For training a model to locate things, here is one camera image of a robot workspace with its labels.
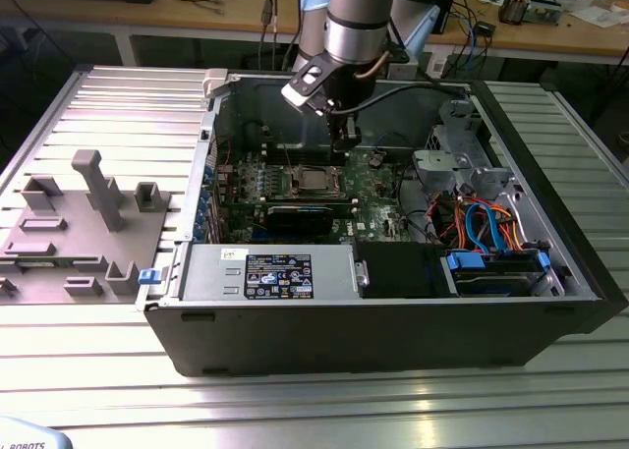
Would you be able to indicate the green RAM stick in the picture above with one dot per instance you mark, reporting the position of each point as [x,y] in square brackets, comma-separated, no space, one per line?
[34,263]

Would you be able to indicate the green motherboard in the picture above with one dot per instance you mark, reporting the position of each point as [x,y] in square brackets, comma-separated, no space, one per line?
[367,199]

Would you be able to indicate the black graphics card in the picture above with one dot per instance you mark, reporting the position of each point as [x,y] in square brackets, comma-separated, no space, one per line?
[300,222]

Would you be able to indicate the pale grey case latch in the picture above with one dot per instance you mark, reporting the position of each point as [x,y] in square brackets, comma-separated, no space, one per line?
[214,83]

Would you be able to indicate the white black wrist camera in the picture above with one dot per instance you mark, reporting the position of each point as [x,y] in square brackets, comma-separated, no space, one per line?
[297,91]

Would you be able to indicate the grey metal drive cage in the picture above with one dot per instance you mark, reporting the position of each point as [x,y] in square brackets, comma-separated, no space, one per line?
[437,166]

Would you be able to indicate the silver CPU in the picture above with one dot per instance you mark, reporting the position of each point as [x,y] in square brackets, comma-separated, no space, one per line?
[314,178]

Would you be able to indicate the grey power supply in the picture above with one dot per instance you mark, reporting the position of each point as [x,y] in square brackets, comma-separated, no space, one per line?
[206,272]

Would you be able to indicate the white label box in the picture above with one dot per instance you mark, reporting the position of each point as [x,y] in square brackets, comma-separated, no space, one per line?
[436,67]

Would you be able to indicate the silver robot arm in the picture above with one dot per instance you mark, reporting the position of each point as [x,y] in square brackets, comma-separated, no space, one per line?
[359,7]

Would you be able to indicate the small black adapter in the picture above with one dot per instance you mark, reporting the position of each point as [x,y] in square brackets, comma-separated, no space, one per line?
[485,29]

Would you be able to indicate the hard disk in blue carrier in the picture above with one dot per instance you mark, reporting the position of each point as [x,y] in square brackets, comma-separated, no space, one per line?
[491,282]

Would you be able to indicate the grey parts rack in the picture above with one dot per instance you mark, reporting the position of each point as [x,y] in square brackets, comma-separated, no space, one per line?
[74,242]

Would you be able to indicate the black PC case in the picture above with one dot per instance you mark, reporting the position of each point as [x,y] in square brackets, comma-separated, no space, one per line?
[344,341]

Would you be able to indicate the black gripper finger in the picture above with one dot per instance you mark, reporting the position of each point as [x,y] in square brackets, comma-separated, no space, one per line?
[351,137]

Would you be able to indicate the grey open electronics device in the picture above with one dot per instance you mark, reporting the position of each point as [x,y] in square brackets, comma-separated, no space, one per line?
[545,12]

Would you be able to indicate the round coin battery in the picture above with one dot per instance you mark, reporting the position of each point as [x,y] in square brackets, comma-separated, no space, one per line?
[376,161]

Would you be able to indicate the black plastic shroud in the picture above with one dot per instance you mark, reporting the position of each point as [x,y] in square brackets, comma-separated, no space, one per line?
[393,272]

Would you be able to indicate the black desktop box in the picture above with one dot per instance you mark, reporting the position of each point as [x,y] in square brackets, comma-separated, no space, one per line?
[449,7]

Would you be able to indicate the wooden workbench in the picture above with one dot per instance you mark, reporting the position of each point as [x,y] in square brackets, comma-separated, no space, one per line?
[540,39]

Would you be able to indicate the CPU socket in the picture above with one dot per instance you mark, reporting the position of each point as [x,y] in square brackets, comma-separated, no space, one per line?
[296,192]

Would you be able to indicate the blue plastic latch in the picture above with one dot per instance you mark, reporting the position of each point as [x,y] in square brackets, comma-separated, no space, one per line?
[150,276]

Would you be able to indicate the white paper sheet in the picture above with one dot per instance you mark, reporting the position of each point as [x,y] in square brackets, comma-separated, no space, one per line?
[597,16]

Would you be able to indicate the metal heatsink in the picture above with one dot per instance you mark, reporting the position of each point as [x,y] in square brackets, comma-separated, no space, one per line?
[513,9]

